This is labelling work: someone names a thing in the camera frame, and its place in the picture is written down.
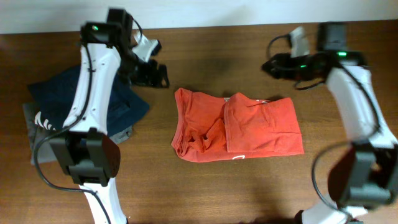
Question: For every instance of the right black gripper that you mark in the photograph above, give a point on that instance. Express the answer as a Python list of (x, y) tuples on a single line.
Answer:
[(284, 68)]

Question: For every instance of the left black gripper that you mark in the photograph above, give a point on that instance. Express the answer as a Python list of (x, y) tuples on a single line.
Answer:
[(150, 79)]

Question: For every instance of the red orange t-shirt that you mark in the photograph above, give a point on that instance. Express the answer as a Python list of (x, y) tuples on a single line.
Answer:
[(221, 129)]

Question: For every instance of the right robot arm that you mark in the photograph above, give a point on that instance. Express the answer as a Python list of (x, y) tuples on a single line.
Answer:
[(366, 176)]

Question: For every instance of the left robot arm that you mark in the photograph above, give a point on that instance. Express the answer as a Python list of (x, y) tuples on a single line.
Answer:
[(83, 148)]

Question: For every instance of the folded navy blue t-shirt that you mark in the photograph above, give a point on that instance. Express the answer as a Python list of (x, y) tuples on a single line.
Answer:
[(55, 97)]

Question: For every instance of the folded grey t-shirt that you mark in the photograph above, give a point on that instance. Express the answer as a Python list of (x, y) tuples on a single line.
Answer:
[(36, 133)]

